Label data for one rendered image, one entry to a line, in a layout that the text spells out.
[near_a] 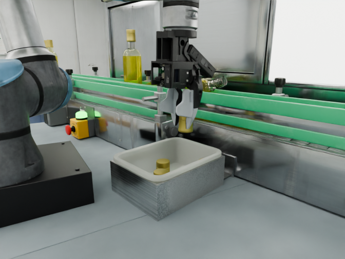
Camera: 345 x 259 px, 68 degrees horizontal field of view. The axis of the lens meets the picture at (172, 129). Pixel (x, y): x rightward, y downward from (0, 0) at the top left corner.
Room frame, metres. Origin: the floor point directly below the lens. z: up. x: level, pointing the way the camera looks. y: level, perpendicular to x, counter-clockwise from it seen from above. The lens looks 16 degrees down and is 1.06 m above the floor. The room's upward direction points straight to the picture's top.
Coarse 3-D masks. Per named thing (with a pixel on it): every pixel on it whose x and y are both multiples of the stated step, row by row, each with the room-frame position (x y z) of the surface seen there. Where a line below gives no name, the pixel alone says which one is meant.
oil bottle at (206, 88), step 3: (204, 78) 0.78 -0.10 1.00; (207, 78) 0.79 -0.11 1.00; (204, 81) 0.77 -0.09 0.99; (207, 81) 0.77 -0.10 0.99; (204, 84) 0.77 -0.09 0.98; (207, 84) 0.77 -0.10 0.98; (186, 87) 0.81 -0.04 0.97; (204, 87) 0.76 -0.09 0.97; (207, 87) 0.76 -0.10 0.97; (204, 90) 0.76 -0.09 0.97; (207, 90) 0.76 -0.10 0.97; (210, 90) 0.77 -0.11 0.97; (213, 90) 0.78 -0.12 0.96
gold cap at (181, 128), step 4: (180, 116) 0.59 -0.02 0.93; (180, 120) 0.59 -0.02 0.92; (184, 120) 0.59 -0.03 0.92; (180, 124) 0.59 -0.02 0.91; (184, 124) 0.58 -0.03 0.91; (192, 124) 0.59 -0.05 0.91; (180, 128) 0.59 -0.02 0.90; (184, 128) 0.58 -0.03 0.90; (192, 128) 0.59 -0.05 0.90; (184, 132) 0.58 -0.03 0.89; (188, 132) 0.58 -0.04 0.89
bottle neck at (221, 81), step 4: (224, 76) 0.75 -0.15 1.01; (212, 80) 0.76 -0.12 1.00; (216, 80) 0.75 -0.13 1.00; (220, 80) 0.73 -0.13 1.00; (224, 80) 0.75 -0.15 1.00; (208, 84) 0.76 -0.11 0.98; (212, 84) 0.76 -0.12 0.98; (216, 84) 0.74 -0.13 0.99; (220, 84) 0.74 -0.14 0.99; (224, 84) 0.74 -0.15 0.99; (212, 88) 0.76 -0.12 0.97
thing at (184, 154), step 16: (160, 144) 0.66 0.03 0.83; (176, 144) 0.69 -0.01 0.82; (192, 144) 0.66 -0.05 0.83; (128, 160) 0.58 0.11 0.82; (144, 160) 0.62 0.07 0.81; (176, 160) 0.69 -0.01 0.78; (192, 160) 0.65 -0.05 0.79; (208, 160) 0.54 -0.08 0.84; (144, 176) 0.46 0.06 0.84; (160, 176) 0.45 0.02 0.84
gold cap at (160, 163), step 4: (160, 160) 0.60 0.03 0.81; (164, 160) 0.60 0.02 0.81; (168, 160) 0.60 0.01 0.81; (156, 164) 0.59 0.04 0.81; (160, 164) 0.58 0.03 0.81; (164, 164) 0.58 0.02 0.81; (168, 164) 0.59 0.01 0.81; (156, 168) 0.59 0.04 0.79; (160, 168) 0.58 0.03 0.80; (164, 168) 0.58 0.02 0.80; (168, 168) 0.59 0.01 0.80
